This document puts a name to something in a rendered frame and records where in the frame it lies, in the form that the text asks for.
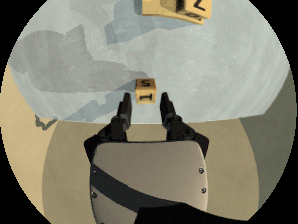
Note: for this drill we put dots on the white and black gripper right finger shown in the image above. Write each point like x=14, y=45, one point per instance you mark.
x=176, y=129

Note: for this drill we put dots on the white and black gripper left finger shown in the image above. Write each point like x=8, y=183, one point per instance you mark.
x=115, y=130

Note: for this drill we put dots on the wooden number cube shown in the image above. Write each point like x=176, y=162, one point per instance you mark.
x=145, y=91
x=197, y=9

